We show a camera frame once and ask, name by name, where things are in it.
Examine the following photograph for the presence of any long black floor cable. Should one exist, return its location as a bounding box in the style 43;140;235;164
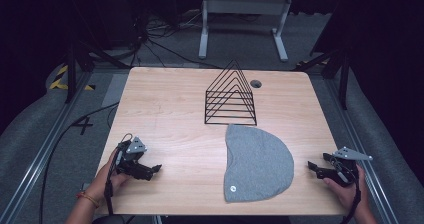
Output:
39;101;120;224

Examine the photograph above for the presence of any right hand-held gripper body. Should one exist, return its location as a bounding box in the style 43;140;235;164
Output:
321;146;374;188

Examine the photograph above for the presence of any grey beanie hat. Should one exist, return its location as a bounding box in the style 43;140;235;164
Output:
223;123;295;204

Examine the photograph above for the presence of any yellow black hazard tape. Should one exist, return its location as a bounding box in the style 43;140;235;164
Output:
48;65;96;92

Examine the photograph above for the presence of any orange wrist bracelet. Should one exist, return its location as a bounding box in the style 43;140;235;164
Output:
76;190;101;209

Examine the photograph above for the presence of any tangle of floor cables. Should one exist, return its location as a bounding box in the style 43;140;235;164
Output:
131;8;222;69

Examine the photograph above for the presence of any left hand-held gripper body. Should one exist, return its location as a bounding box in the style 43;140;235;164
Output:
114;136;148;181

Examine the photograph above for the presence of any white metal desk frame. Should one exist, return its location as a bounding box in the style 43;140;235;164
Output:
198;0;295;63

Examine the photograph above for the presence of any black tripod stand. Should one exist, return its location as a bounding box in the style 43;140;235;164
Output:
292;47;352;111
63;40;132;104

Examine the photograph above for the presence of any black gripper strap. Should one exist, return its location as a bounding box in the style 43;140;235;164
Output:
103;146;120;216
339;170;363;224

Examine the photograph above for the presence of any aluminium floor rail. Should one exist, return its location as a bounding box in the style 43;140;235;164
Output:
323;76;401;224
0;71;93;224

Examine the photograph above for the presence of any black wire file rack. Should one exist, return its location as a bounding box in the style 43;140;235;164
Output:
203;59;259;127

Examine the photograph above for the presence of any person's right hand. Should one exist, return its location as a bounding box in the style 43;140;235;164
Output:
322;163;372;216

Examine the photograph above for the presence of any person's left hand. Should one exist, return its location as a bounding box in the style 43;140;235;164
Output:
94;148;134;200

